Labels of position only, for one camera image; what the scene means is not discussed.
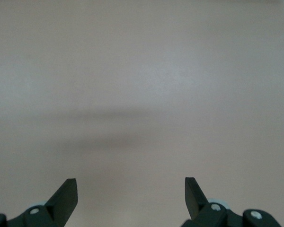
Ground brown paper table cover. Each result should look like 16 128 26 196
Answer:
0 0 284 227

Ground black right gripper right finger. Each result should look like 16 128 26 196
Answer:
179 176 279 227

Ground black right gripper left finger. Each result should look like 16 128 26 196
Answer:
6 178 78 227

